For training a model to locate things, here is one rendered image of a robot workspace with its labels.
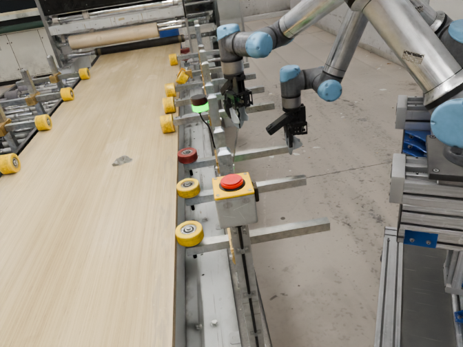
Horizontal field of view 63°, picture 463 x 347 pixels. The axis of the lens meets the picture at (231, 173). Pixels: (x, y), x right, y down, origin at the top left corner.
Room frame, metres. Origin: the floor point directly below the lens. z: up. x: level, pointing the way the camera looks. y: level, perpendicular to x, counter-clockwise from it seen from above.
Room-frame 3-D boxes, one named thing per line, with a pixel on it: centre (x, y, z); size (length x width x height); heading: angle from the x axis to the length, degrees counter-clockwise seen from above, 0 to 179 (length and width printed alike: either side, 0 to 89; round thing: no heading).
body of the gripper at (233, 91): (1.27, -0.06, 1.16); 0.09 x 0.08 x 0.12; 22
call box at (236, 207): (0.57, 0.00, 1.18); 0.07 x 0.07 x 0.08; 2
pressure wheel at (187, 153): (1.36, 0.17, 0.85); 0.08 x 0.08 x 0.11
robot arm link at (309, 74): (1.36, -0.37, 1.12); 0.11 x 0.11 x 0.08; 2
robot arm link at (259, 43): (1.22, -0.14, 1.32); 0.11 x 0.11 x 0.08; 41
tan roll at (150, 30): (3.66, 0.66, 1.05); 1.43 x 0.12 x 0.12; 92
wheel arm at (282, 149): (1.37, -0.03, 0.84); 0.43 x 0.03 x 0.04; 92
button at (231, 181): (0.57, 0.00, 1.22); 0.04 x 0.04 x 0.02
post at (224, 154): (0.83, 0.01, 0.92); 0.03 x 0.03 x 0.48; 2
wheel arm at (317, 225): (0.87, -0.05, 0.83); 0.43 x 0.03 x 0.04; 92
